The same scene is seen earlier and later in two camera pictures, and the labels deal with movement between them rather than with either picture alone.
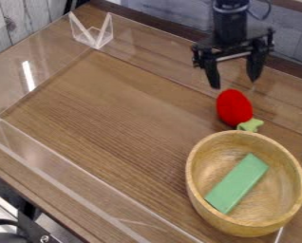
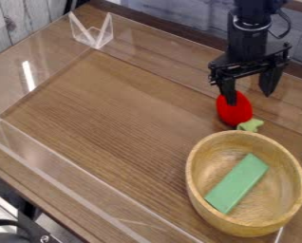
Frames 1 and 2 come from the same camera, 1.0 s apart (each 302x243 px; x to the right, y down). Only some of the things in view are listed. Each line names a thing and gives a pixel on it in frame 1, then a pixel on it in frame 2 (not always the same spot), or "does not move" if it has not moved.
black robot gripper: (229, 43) → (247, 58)
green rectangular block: (232, 187) does not move
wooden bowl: (244, 181) does not move
